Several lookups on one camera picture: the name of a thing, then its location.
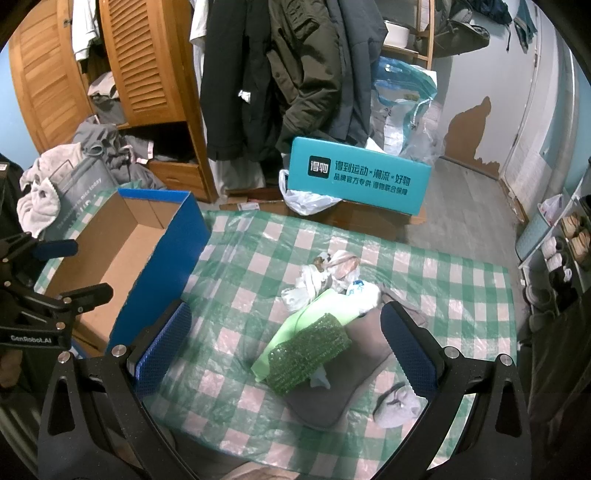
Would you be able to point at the shoe rack with shoes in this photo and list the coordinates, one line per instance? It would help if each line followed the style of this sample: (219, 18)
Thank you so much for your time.
(556, 272)

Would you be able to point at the crumpled white plastic bag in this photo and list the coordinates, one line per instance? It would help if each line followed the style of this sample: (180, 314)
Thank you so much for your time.
(336, 271)

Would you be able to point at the teal printed shoe box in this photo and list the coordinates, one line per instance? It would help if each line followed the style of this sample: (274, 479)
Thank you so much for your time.
(358, 175)

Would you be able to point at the green checkered plastic tablecloth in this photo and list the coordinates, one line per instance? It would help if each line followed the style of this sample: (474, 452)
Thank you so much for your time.
(209, 392)

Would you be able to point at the blue plastic bag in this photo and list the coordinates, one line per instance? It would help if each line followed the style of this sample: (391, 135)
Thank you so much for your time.
(405, 113)

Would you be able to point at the white towel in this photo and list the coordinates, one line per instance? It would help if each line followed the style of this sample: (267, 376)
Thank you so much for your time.
(40, 204)

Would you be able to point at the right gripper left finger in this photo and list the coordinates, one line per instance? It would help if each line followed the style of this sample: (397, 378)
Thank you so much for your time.
(148, 358)

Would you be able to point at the hanging dark coats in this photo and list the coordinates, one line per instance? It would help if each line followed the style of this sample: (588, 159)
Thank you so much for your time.
(277, 70)

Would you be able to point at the green bubble wrap piece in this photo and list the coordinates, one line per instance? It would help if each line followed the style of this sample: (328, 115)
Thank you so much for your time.
(295, 361)

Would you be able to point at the wooden louvered wardrobe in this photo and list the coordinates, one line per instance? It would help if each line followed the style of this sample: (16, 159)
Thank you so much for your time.
(151, 59)

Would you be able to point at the large grey sock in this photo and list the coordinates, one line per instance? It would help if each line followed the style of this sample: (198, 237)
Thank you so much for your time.
(352, 371)

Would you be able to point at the small grey sock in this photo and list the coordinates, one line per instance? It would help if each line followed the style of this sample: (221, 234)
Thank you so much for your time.
(398, 407)

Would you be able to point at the grey tote bag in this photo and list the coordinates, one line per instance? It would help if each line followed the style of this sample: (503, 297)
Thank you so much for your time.
(76, 189)

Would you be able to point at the light green foam sheet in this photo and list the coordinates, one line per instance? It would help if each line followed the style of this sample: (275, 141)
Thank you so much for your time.
(328, 303)

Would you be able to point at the grey clothes pile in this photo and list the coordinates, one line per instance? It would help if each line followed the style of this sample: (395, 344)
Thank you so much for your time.
(125, 156)

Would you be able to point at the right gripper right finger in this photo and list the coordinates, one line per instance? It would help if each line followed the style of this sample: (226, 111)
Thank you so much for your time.
(426, 364)

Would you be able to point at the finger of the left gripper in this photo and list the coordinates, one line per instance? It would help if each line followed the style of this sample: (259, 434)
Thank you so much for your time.
(55, 249)
(88, 298)

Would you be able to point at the blue cardboard box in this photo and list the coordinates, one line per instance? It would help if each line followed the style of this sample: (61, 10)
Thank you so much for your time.
(144, 244)

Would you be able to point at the brown cardboard under box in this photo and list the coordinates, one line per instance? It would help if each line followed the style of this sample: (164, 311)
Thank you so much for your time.
(361, 218)

